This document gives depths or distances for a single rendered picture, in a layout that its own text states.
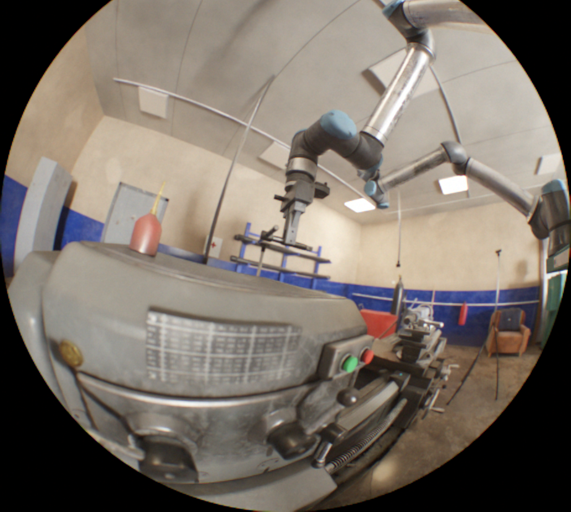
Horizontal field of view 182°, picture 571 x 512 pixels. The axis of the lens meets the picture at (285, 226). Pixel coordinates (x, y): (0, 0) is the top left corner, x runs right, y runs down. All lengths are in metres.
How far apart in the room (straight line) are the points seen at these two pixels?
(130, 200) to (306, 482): 3.76
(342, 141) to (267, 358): 0.47
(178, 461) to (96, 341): 0.15
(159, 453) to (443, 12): 0.90
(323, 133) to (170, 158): 3.56
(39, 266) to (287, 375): 0.39
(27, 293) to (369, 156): 0.75
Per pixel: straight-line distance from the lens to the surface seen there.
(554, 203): 0.95
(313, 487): 0.65
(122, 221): 3.62
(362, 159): 0.54
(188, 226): 3.48
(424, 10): 0.68
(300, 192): 0.43
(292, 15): 2.07
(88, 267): 0.25
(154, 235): 0.38
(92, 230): 3.91
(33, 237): 3.41
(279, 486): 0.60
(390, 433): 1.45
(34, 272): 0.34
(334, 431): 0.44
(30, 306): 0.32
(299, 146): 0.54
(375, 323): 4.04
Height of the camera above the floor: 1.37
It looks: 14 degrees up
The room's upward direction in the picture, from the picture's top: 11 degrees clockwise
